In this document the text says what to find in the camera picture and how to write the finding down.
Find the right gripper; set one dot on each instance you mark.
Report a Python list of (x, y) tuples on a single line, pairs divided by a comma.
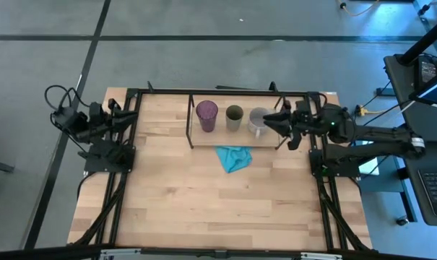
[(308, 121)]

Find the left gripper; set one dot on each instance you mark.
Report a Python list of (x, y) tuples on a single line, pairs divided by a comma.
[(104, 115)]

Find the white marbled mug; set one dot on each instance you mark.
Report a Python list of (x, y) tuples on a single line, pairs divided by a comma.
[(257, 126)]

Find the beige tall cup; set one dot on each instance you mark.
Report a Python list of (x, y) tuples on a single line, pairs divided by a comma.
[(234, 117)]

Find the purple faceted cup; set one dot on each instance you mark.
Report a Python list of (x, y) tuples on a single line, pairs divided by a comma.
[(207, 113)]

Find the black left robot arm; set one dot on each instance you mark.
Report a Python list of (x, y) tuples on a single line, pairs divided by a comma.
[(95, 144)]

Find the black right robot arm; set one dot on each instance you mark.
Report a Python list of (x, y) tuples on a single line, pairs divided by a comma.
[(377, 139)]

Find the teal cloth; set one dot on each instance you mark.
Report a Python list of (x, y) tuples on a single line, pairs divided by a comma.
[(234, 159)]

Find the yellow power plug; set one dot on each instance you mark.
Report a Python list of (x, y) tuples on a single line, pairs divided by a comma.
[(362, 110)]

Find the black desk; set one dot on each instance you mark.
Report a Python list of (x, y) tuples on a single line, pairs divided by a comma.
[(413, 119)]

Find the computer monitor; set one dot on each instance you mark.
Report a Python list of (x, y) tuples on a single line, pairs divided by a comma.
[(433, 94)]

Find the black power adapter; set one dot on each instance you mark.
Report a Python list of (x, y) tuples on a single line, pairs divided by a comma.
[(427, 70)]

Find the black caster wheel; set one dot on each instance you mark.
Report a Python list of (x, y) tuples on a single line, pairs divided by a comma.
[(402, 220)]

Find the black pole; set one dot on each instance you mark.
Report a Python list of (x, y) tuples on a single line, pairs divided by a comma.
[(425, 39)]

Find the black keyboard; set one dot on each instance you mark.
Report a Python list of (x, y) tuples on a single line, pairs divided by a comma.
[(436, 193)]

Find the black aluminium rig frame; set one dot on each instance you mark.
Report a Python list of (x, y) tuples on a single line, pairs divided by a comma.
[(326, 202)]

